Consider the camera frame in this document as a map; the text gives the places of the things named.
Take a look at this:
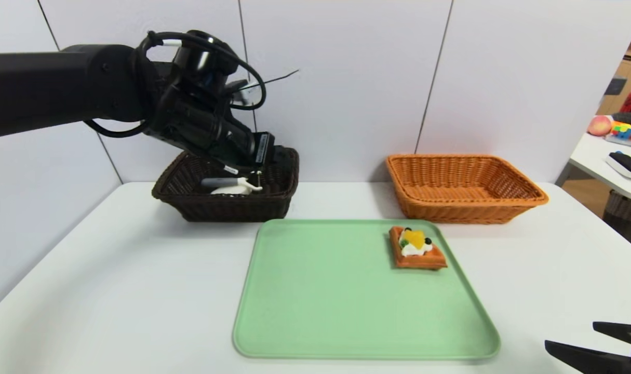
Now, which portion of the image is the black zip tie tail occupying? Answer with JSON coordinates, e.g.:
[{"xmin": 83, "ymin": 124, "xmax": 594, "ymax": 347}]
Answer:
[{"xmin": 245, "ymin": 69, "xmax": 300, "ymax": 90}]

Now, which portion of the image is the toy peach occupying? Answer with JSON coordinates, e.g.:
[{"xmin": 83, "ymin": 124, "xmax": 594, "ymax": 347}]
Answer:
[{"xmin": 588, "ymin": 115, "xmax": 613, "ymax": 137}]

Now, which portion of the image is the orange wicker basket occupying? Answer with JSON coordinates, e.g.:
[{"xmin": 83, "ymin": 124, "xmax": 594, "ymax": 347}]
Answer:
[{"xmin": 385, "ymin": 154, "xmax": 549, "ymax": 224}]

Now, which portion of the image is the dark brown wicker basket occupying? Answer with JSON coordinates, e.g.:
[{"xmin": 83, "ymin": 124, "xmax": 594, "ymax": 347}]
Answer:
[{"xmin": 152, "ymin": 147, "xmax": 300, "ymax": 223}]

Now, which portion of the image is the white side table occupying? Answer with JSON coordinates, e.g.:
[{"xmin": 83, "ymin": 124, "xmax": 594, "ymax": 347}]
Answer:
[{"xmin": 570, "ymin": 132, "xmax": 631, "ymax": 203}]

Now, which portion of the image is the grey flat tray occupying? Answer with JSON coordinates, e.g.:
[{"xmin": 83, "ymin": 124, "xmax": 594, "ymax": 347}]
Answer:
[{"xmin": 605, "ymin": 133, "xmax": 631, "ymax": 152}]

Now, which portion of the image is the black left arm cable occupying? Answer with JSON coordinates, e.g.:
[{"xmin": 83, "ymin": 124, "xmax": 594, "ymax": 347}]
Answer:
[{"xmin": 84, "ymin": 30, "xmax": 267, "ymax": 138}]

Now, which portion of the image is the grey woven bin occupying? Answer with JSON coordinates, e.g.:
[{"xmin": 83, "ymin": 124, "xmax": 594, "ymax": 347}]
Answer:
[{"xmin": 602, "ymin": 190, "xmax": 631, "ymax": 255}]

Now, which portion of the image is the white peeler with grey handle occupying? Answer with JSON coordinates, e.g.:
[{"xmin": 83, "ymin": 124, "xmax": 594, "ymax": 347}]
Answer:
[{"xmin": 201, "ymin": 176, "xmax": 264, "ymax": 193}]

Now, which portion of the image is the white soap bar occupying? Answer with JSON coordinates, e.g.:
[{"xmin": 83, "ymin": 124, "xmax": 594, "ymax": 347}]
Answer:
[{"xmin": 211, "ymin": 184, "xmax": 253, "ymax": 196}]

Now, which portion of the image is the light green plastic tray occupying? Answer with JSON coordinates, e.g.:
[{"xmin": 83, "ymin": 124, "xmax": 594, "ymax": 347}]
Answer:
[{"xmin": 232, "ymin": 218, "xmax": 501, "ymax": 360}]

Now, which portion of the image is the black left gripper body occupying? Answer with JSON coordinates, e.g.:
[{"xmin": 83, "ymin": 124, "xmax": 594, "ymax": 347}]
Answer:
[{"xmin": 215, "ymin": 117, "xmax": 276, "ymax": 167}]

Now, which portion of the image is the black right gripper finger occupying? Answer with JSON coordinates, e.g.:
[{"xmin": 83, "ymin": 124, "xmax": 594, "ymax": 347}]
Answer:
[
  {"xmin": 592, "ymin": 321, "xmax": 631, "ymax": 346},
  {"xmin": 544, "ymin": 340, "xmax": 631, "ymax": 374}
]

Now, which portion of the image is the toy waffle cake with fruit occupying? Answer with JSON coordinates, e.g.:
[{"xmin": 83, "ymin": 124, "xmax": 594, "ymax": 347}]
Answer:
[{"xmin": 388, "ymin": 226, "xmax": 448, "ymax": 271}]

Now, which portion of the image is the dark grey small box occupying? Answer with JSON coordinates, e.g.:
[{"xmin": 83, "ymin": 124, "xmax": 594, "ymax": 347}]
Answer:
[{"xmin": 604, "ymin": 76, "xmax": 628, "ymax": 96}]

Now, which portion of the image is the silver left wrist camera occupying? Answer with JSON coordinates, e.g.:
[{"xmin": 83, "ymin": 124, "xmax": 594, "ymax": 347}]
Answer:
[{"xmin": 227, "ymin": 78, "xmax": 256, "ymax": 104}]

